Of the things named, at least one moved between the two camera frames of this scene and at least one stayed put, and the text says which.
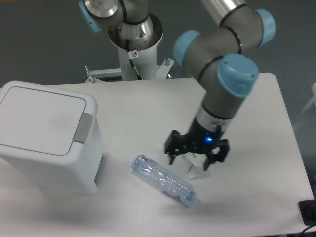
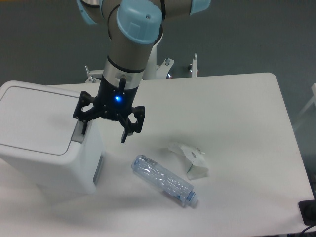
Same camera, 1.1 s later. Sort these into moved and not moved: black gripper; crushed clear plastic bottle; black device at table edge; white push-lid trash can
Moved: black gripper
Not moved: white push-lid trash can; crushed clear plastic bottle; black device at table edge
